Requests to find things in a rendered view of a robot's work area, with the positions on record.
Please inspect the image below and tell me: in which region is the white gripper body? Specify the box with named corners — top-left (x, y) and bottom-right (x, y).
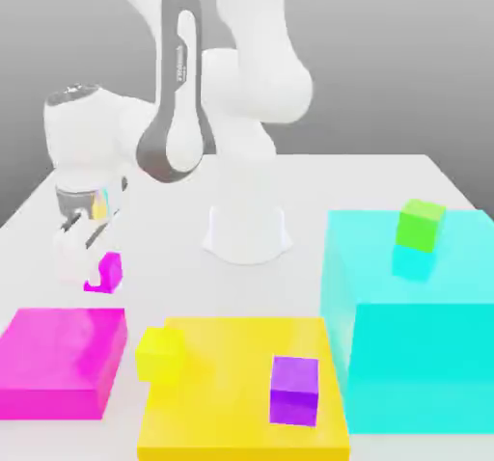
top-left (52, 222), bottom-right (122, 287)

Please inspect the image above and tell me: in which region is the small magenta cube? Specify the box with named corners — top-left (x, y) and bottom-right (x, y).
top-left (83, 251), bottom-right (124, 295)

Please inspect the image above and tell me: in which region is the small yellow cube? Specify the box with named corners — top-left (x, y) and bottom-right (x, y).
top-left (134, 325), bottom-right (187, 388)

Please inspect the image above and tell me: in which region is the small purple cube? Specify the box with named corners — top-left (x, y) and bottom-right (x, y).
top-left (268, 355), bottom-right (320, 428)

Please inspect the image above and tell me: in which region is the small cyan cube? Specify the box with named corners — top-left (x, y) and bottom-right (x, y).
top-left (390, 243), bottom-right (437, 284)

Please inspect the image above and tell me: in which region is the small green cube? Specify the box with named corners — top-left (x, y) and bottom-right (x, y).
top-left (394, 198), bottom-right (448, 255)

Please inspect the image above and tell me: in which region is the large magenta box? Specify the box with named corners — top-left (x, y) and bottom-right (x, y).
top-left (0, 307), bottom-right (129, 422)

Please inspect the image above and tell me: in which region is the large yellow box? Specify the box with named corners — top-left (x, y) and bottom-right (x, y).
top-left (136, 315), bottom-right (352, 461)

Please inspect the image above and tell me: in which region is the large cyan box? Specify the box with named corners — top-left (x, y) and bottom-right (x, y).
top-left (318, 208), bottom-right (494, 436)

